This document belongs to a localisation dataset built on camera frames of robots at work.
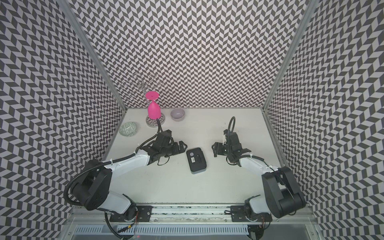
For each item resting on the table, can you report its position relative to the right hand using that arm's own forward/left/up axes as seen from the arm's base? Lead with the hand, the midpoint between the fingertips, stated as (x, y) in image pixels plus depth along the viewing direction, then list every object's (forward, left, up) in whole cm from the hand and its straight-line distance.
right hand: (216, 149), depth 90 cm
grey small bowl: (+29, +27, 0) cm, 40 cm away
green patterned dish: (+18, +61, -2) cm, 63 cm away
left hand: (-1, +21, +2) cm, 21 cm away
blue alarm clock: (-6, +12, -3) cm, 14 cm away
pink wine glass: (+19, +38, +17) cm, 45 cm away
